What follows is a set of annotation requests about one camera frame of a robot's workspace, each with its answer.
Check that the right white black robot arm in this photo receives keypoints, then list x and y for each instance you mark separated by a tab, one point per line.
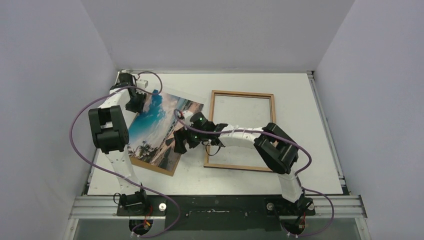
277	150

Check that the brown backing board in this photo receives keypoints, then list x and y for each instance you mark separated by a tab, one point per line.
151	142

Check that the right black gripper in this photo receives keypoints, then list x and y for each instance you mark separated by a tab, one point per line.
180	141

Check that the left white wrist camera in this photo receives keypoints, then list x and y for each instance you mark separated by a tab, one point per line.
141	83

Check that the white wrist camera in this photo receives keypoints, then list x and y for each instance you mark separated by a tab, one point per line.
141	83
187	115

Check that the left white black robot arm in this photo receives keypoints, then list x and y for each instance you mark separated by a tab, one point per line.
109	125

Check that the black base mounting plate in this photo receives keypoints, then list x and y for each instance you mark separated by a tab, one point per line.
217	213

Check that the beach landscape photo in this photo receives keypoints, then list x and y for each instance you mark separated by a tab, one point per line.
151	140

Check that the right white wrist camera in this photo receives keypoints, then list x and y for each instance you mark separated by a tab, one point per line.
187	115

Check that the aluminium front rail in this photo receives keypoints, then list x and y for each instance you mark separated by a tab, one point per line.
103	207

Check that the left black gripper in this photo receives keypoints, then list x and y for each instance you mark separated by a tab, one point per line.
138	108

